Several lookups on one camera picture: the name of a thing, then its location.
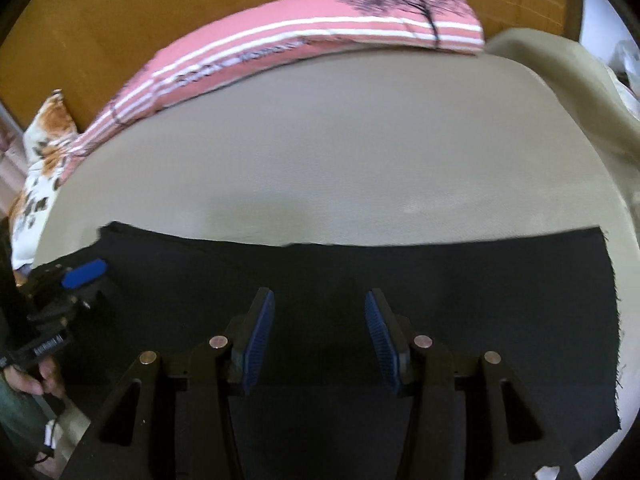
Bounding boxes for floral pillow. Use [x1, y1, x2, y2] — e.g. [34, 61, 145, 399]
[10, 89, 81, 273]

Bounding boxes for wooden headboard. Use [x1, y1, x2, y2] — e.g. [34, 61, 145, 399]
[0, 0, 583, 131]

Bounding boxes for person's green clothing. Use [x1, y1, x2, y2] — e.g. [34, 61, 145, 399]
[0, 370, 56, 466]

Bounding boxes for black pants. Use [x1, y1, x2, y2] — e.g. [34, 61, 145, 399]
[31, 220, 625, 480]

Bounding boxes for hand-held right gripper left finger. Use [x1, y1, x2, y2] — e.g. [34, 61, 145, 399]
[60, 287, 276, 480]

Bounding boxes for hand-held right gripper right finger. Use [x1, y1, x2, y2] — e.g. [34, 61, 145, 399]
[364, 289, 583, 480]

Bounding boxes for beige blanket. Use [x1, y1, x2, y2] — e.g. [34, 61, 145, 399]
[484, 27, 640, 311]

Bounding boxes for pink striped pillow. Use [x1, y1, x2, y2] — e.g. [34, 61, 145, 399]
[56, 0, 485, 186]

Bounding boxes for person's left hand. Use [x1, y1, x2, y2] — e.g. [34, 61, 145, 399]
[10, 357, 67, 401]

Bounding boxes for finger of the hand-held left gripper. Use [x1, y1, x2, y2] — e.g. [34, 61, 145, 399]
[61, 258, 107, 290]
[75, 284, 118, 313]

